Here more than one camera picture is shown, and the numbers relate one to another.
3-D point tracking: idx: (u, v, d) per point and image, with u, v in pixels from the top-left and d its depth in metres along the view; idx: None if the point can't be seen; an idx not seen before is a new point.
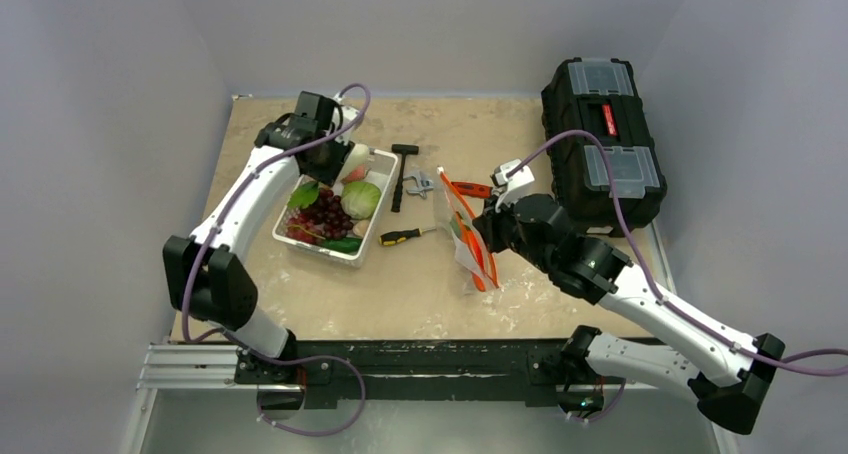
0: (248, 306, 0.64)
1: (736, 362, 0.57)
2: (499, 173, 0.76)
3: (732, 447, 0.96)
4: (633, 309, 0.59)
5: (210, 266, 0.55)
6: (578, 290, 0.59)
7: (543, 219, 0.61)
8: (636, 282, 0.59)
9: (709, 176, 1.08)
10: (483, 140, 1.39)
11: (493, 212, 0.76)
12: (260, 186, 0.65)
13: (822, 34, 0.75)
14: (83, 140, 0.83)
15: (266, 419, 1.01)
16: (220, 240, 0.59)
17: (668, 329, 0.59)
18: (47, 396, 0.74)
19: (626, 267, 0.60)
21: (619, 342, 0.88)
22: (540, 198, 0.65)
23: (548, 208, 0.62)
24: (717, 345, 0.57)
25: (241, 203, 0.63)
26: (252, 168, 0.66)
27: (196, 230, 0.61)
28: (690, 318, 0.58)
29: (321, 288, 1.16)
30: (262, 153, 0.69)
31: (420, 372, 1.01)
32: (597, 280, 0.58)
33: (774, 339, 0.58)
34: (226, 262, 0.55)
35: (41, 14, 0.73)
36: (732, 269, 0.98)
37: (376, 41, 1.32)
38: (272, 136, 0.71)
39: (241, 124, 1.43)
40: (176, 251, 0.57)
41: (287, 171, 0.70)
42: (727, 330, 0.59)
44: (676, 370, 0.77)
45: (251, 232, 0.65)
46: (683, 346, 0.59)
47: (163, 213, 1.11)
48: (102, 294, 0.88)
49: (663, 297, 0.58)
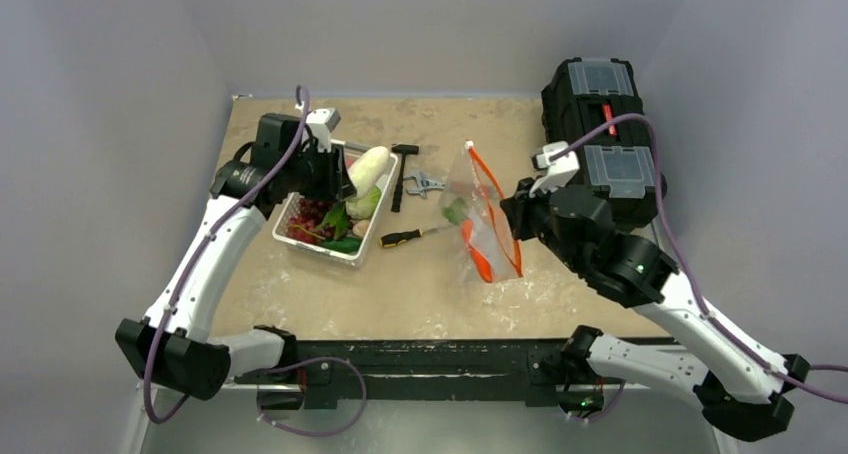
0: (218, 373, 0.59)
1: (769, 383, 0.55)
2: (542, 156, 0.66)
3: (732, 447, 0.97)
4: (676, 321, 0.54)
5: (168, 355, 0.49)
6: (619, 294, 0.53)
7: (585, 215, 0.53)
8: (683, 293, 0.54)
9: (709, 177, 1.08)
10: (483, 140, 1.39)
11: (526, 197, 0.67)
12: (218, 249, 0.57)
13: (821, 35, 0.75)
14: (84, 140, 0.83)
15: (266, 418, 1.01)
16: (175, 324, 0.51)
17: (706, 345, 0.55)
18: (46, 396, 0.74)
19: (674, 274, 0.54)
21: (622, 345, 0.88)
22: (580, 190, 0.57)
23: (590, 202, 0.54)
24: (754, 366, 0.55)
25: (196, 273, 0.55)
26: (205, 229, 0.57)
27: (150, 309, 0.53)
28: (733, 336, 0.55)
29: (321, 288, 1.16)
30: (219, 203, 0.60)
31: (420, 372, 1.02)
32: (643, 286, 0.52)
33: (803, 360, 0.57)
34: (184, 351, 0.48)
35: (42, 15, 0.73)
36: (732, 269, 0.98)
37: (375, 41, 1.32)
38: (230, 181, 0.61)
39: (241, 124, 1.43)
40: (127, 341, 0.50)
41: (256, 218, 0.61)
42: (762, 349, 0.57)
44: (681, 376, 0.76)
45: (215, 298, 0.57)
46: (717, 361, 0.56)
47: (163, 213, 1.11)
48: (102, 294, 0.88)
49: (709, 312, 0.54)
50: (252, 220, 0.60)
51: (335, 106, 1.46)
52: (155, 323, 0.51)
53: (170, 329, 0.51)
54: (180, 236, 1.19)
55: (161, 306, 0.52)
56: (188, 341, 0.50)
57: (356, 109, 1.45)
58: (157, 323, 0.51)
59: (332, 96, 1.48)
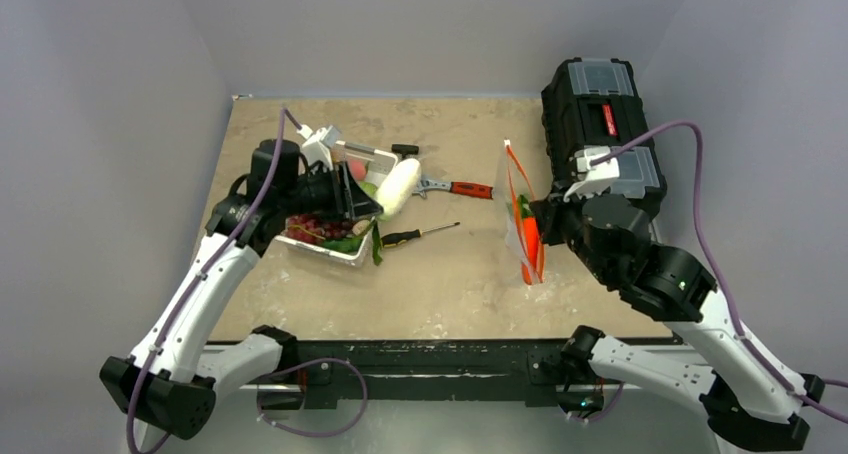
0: (204, 413, 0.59)
1: (788, 404, 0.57)
2: (583, 160, 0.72)
3: (733, 448, 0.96)
4: (710, 339, 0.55)
5: (152, 395, 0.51)
6: (658, 310, 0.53)
7: (621, 227, 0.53)
8: (718, 312, 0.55)
9: (709, 176, 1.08)
10: (483, 140, 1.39)
11: (559, 201, 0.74)
12: (207, 290, 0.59)
13: (821, 34, 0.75)
14: (83, 139, 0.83)
15: (266, 418, 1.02)
16: (160, 364, 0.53)
17: (734, 365, 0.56)
18: (45, 396, 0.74)
19: (711, 292, 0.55)
21: (625, 349, 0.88)
22: (614, 200, 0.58)
23: (626, 214, 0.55)
24: (778, 387, 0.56)
25: (186, 313, 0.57)
26: (196, 269, 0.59)
27: (137, 348, 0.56)
28: (763, 359, 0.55)
29: (321, 288, 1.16)
30: (213, 241, 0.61)
31: (420, 372, 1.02)
32: (682, 302, 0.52)
33: (820, 383, 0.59)
34: (168, 391, 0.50)
35: (42, 15, 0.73)
36: (732, 269, 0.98)
37: (375, 40, 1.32)
38: (226, 218, 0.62)
39: (241, 124, 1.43)
40: (114, 379, 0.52)
41: (247, 257, 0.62)
42: (786, 370, 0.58)
44: (686, 384, 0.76)
45: (202, 336, 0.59)
46: (742, 379, 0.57)
47: (163, 213, 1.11)
48: (101, 293, 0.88)
49: (743, 334, 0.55)
50: (244, 258, 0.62)
51: (335, 106, 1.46)
52: (139, 363, 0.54)
53: (154, 369, 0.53)
54: (180, 236, 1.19)
55: (147, 346, 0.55)
56: (171, 382, 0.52)
57: (356, 109, 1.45)
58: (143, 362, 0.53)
59: (332, 96, 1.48)
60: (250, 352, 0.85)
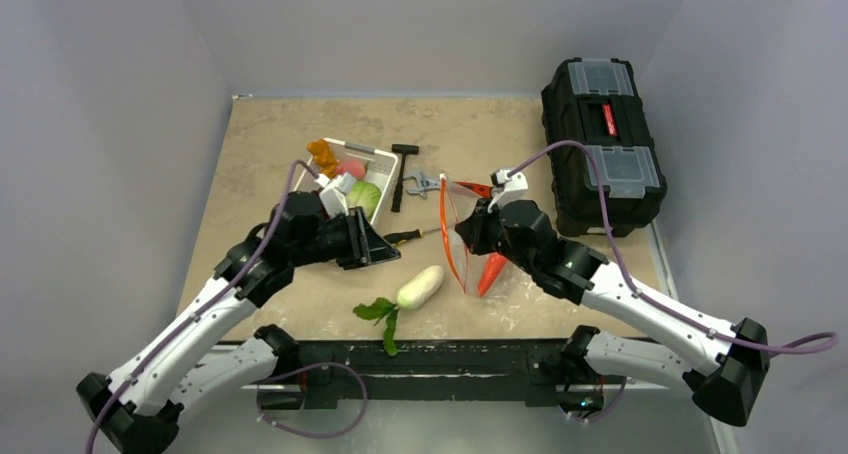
0: (164, 439, 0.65)
1: (714, 347, 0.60)
2: (501, 173, 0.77)
3: (732, 447, 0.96)
4: (610, 303, 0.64)
5: (110, 426, 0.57)
6: (560, 291, 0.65)
7: (527, 225, 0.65)
8: (612, 278, 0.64)
9: (709, 176, 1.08)
10: (483, 140, 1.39)
11: (484, 212, 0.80)
12: (194, 333, 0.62)
13: (821, 34, 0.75)
14: (83, 140, 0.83)
15: (266, 419, 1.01)
16: (129, 395, 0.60)
17: (647, 320, 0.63)
18: (46, 397, 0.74)
19: (603, 265, 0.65)
21: (617, 340, 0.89)
22: (524, 203, 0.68)
23: (531, 214, 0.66)
24: (695, 332, 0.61)
25: (167, 351, 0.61)
26: (191, 310, 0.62)
27: (120, 369, 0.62)
28: (666, 308, 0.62)
29: (321, 288, 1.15)
30: (216, 285, 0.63)
31: (420, 372, 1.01)
32: (574, 278, 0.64)
33: (754, 324, 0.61)
34: (123, 429, 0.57)
35: (42, 15, 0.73)
36: (732, 269, 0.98)
37: (376, 40, 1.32)
38: (234, 265, 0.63)
39: (241, 124, 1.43)
40: (87, 397, 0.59)
41: (243, 309, 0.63)
42: (705, 318, 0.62)
44: (671, 365, 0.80)
45: (183, 371, 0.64)
46: (663, 334, 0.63)
47: (163, 214, 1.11)
48: (101, 293, 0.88)
49: (638, 289, 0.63)
50: (240, 309, 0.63)
51: (335, 106, 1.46)
52: (113, 387, 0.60)
53: (123, 399, 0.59)
54: (180, 236, 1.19)
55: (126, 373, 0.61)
56: (131, 418, 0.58)
57: (356, 109, 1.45)
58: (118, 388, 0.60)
59: (332, 96, 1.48)
60: (237, 365, 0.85)
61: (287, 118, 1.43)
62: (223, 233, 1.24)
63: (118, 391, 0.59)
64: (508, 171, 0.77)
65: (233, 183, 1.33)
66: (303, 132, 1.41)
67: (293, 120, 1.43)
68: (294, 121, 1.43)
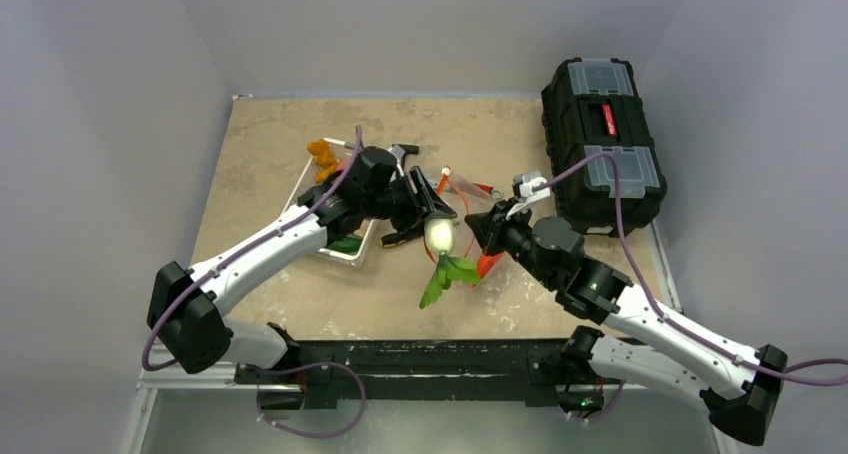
0: (212, 354, 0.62)
1: (740, 373, 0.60)
2: (523, 186, 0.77)
3: (732, 447, 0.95)
4: (637, 327, 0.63)
5: (189, 311, 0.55)
6: (582, 312, 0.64)
7: (564, 248, 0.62)
8: (638, 302, 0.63)
9: (709, 176, 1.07)
10: (484, 141, 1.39)
11: (503, 219, 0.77)
12: (278, 244, 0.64)
13: (822, 33, 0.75)
14: (82, 141, 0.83)
15: (266, 418, 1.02)
16: (210, 286, 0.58)
17: (673, 345, 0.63)
18: (43, 396, 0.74)
19: (626, 287, 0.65)
21: (624, 347, 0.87)
22: (557, 222, 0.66)
23: (565, 235, 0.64)
24: (721, 358, 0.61)
25: (250, 255, 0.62)
26: (278, 225, 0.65)
27: (198, 263, 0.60)
28: (693, 334, 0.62)
29: (321, 287, 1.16)
30: (299, 211, 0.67)
31: (420, 372, 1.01)
32: (599, 302, 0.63)
33: (776, 350, 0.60)
34: (202, 313, 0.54)
35: (42, 17, 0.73)
36: (733, 269, 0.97)
37: (375, 39, 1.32)
38: (315, 200, 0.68)
39: (241, 124, 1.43)
40: (167, 281, 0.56)
41: (313, 239, 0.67)
42: (729, 344, 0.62)
44: (686, 380, 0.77)
45: (251, 283, 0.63)
46: (688, 359, 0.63)
47: (162, 213, 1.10)
48: (101, 291, 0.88)
49: (664, 315, 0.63)
50: (317, 238, 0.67)
51: (335, 106, 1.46)
52: (194, 276, 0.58)
53: (204, 287, 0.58)
54: (180, 235, 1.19)
55: (208, 266, 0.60)
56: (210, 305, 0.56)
57: (356, 109, 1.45)
58: (198, 277, 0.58)
59: (332, 96, 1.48)
60: (260, 334, 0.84)
61: (286, 118, 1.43)
62: (223, 232, 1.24)
63: (202, 278, 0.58)
64: (542, 180, 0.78)
65: (233, 183, 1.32)
66: (303, 132, 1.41)
67: (292, 121, 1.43)
68: (293, 121, 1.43)
